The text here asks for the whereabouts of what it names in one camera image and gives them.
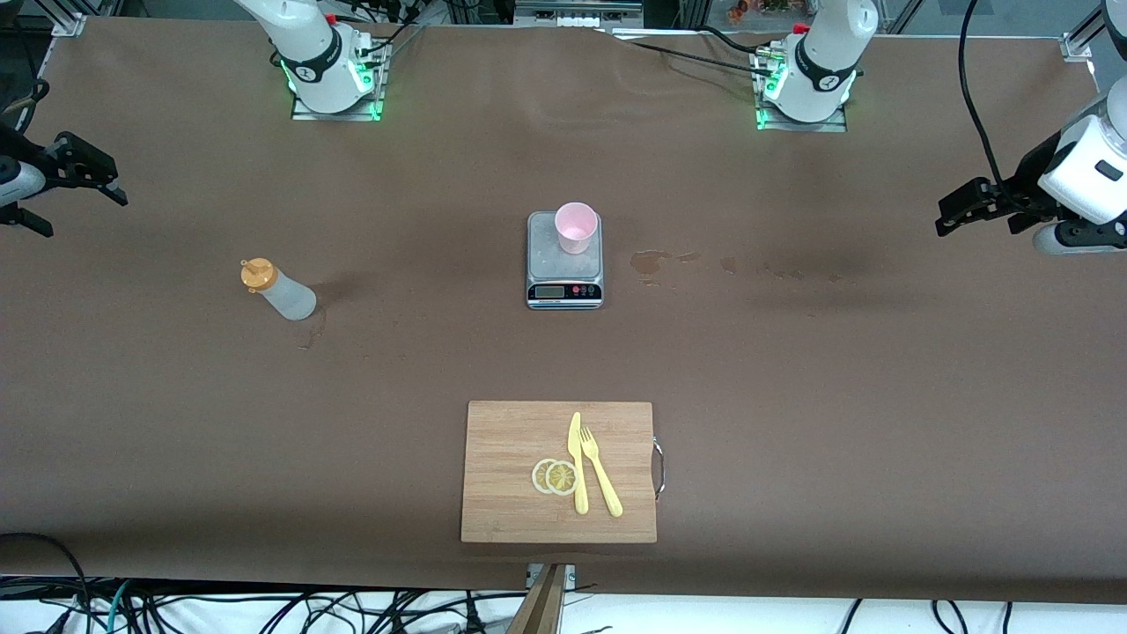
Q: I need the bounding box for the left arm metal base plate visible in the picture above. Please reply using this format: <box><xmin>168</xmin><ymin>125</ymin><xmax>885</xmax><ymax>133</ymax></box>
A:
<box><xmin>755</xmin><ymin>44</ymin><xmax>848</xmax><ymax>133</ymax></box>

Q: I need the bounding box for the silver digital kitchen scale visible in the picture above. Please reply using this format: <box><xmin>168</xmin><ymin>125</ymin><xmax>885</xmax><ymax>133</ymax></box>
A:
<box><xmin>526</xmin><ymin>210</ymin><xmax>605</xmax><ymax>310</ymax></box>

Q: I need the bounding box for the black looped floor cable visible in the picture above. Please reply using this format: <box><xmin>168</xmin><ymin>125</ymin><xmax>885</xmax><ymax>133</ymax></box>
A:
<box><xmin>0</xmin><ymin>532</ymin><xmax>93</xmax><ymax>634</ymax></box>

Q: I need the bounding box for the pink plastic cup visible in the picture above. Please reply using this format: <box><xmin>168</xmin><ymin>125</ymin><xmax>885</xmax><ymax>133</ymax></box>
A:
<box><xmin>555</xmin><ymin>203</ymin><xmax>600</xmax><ymax>255</ymax></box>

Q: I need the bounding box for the white power strip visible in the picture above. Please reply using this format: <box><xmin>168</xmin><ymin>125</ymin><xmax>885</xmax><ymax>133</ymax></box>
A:
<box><xmin>515</xmin><ymin>0</ymin><xmax>644</xmax><ymax>29</ymax></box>

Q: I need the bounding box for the wooden post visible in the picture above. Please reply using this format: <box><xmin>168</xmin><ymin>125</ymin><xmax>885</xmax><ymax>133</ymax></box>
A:
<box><xmin>506</xmin><ymin>564</ymin><xmax>569</xmax><ymax>634</ymax></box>

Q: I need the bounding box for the black base cable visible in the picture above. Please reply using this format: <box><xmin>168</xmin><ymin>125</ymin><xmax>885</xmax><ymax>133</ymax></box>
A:
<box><xmin>608</xmin><ymin>32</ymin><xmax>777</xmax><ymax>78</ymax></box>

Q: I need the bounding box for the yellow plastic fork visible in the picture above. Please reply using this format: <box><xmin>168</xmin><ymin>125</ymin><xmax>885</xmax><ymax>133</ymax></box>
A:
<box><xmin>580</xmin><ymin>426</ymin><xmax>624</xmax><ymax>519</ymax></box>

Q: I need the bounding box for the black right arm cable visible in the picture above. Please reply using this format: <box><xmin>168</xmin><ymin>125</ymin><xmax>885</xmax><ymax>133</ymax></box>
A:
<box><xmin>0</xmin><ymin>35</ymin><xmax>50</xmax><ymax>124</ymax></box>

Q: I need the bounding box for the clear squeeze bottle orange cap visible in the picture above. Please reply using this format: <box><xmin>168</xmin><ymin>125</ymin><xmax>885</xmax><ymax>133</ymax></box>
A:
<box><xmin>240</xmin><ymin>257</ymin><xmax>318</xmax><ymax>321</ymax></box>

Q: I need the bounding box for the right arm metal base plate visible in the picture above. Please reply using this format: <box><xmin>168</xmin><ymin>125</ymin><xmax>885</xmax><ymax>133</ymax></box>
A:
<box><xmin>291</xmin><ymin>40</ymin><xmax>390</xmax><ymax>122</ymax></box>

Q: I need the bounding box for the yellow plastic knife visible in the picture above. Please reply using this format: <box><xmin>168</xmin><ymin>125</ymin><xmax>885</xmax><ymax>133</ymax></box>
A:
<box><xmin>568</xmin><ymin>411</ymin><xmax>589</xmax><ymax>515</ymax></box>

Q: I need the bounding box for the wooden cutting board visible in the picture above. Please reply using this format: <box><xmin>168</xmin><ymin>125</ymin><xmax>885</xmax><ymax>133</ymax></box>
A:
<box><xmin>460</xmin><ymin>401</ymin><xmax>659</xmax><ymax>544</ymax></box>

